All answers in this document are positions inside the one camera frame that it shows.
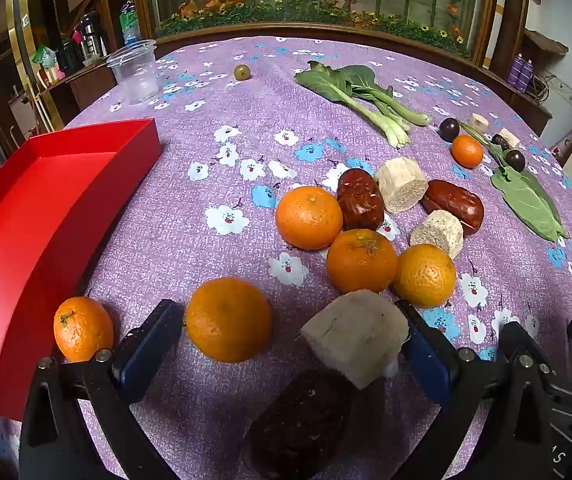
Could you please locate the red rectangular tray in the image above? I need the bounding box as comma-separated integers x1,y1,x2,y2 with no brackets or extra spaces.
0,118,162,421

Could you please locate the black flask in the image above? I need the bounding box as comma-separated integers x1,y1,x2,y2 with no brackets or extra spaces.
58,37,83,73

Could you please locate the green bok choy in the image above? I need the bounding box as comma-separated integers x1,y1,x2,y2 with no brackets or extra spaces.
294,60,432,148

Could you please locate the purple floral tablecloth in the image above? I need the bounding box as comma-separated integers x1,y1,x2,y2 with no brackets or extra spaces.
0,35,572,480

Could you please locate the green leaf with stem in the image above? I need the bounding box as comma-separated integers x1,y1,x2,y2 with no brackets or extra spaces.
458,122,569,243

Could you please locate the plastic bottle green label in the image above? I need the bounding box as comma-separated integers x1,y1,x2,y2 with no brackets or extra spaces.
119,0,141,46

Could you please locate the wooden side counter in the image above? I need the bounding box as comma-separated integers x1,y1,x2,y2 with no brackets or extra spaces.
31,57,117,126

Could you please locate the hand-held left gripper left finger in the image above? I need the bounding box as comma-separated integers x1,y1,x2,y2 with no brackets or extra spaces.
18,299,187,480

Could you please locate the green packet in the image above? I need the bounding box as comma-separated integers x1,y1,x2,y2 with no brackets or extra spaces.
32,45,59,83

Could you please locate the wooden low cabinet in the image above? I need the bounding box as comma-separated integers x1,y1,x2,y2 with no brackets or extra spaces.
481,67,554,136

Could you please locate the red jujube date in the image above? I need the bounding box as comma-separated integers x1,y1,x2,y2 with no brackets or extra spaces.
243,370,354,480
420,179,485,237
337,168,386,232

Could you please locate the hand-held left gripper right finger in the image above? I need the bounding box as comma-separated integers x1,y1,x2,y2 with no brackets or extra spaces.
395,299,517,480

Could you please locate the small orange mandarin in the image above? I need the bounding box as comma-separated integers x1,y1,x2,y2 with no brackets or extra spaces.
451,135,485,169

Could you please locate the clear plastic cup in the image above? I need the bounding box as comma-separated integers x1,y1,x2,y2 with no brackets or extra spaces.
107,40,161,106

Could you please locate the peeled sugarcane chunk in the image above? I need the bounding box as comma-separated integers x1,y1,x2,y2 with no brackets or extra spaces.
409,209,465,260
300,289,412,390
374,157,429,215

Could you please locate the steel thermos flask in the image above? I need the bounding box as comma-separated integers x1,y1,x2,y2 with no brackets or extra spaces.
78,11,109,61

